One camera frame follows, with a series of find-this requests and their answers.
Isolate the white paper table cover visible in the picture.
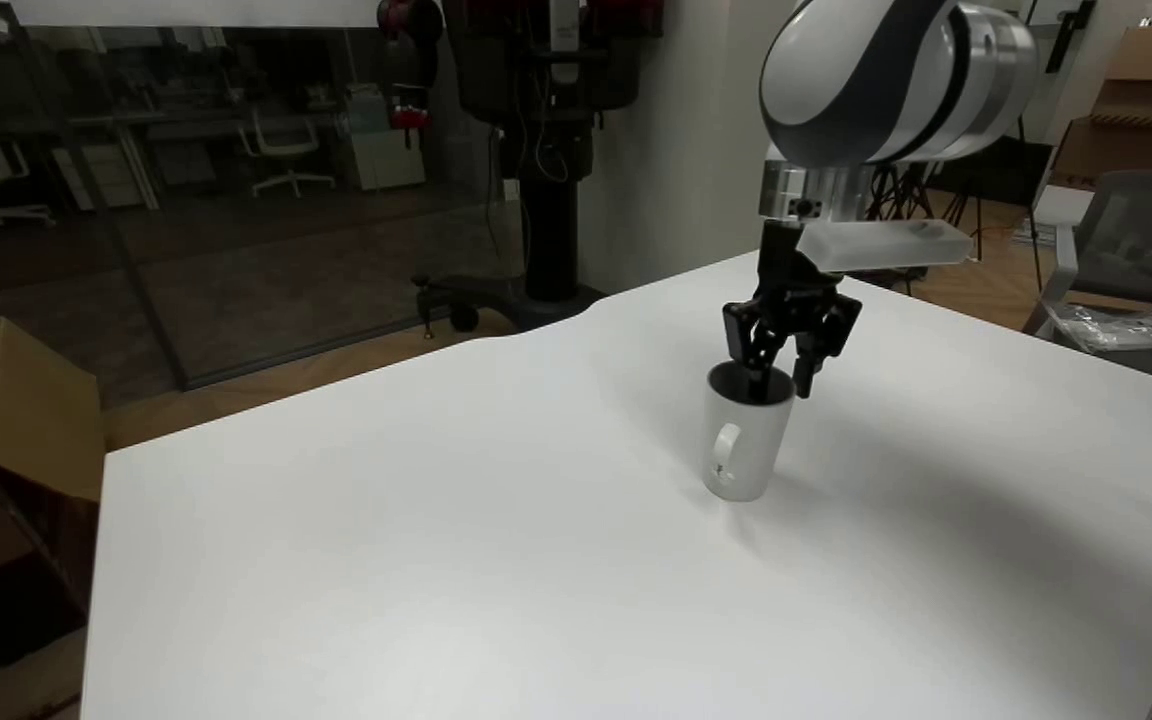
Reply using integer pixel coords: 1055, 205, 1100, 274
77, 253, 1152, 720

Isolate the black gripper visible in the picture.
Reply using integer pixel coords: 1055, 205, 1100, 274
715, 216, 867, 403

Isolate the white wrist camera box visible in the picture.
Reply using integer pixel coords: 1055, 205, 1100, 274
792, 216, 981, 283

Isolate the large clear plastic bag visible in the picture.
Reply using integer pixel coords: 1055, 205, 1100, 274
1039, 267, 1152, 359

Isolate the black hanging device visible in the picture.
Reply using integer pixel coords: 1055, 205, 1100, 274
1039, 0, 1100, 81

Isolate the black fabric panel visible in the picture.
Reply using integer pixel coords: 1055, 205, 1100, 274
932, 141, 1055, 214

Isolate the white ceramic mug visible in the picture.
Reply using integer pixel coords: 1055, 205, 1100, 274
698, 359, 798, 509

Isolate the open brown cardboard box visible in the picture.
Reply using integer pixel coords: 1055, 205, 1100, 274
0, 314, 113, 720

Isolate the large closed cardboard box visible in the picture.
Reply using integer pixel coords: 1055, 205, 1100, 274
1045, 13, 1152, 193

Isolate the white drawer cabinet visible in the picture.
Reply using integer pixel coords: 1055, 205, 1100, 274
333, 81, 432, 197
51, 135, 163, 216

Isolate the black camera tripod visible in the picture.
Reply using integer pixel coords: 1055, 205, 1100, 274
862, 159, 939, 229

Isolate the black machine on pedestal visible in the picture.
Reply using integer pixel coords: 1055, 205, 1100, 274
412, 0, 671, 339

